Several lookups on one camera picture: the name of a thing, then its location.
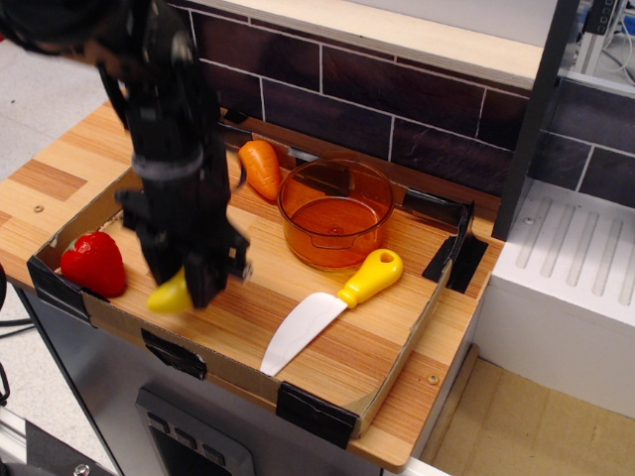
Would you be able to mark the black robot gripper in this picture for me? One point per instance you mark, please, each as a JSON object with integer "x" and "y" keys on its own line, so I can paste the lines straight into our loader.
{"x": 179, "y": 215}

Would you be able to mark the yellow toy banana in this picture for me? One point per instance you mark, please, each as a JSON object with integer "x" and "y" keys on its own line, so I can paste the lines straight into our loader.
{"x": 172, "y": 296}

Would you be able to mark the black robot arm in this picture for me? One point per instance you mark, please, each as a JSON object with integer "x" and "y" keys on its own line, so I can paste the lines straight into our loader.
{"x": 149, "y": 67}

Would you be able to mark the cardboard fence with black tape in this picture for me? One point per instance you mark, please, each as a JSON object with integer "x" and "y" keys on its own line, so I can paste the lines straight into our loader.
{"x": 368, "y": 382}

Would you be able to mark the transparent orange plastic pot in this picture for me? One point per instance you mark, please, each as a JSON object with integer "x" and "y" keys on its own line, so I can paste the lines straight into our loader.
{"x": 335, "y": 212}

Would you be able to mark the red toy strawberry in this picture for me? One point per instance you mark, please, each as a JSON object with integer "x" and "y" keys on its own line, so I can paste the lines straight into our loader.
{"x": 94, "y": 261}

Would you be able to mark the orange toy carrot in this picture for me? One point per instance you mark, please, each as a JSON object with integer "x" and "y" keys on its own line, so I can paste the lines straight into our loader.
{"x": 262, "y": 167}

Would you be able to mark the grey toy oven front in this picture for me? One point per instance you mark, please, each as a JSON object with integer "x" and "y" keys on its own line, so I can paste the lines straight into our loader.
{"x": 186, "y": 445}

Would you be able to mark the white toy sink drainer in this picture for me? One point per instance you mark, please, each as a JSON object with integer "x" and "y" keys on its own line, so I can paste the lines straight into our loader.
{"x": 559, "y": 307}

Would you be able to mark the toy knife yellow handle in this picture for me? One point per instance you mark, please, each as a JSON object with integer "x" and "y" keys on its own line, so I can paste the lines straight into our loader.
{"x": 380, "y": 270}

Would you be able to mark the dark grey upright post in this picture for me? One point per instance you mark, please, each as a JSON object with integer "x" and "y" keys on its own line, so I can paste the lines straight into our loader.
{"x": 557, "y": 59}

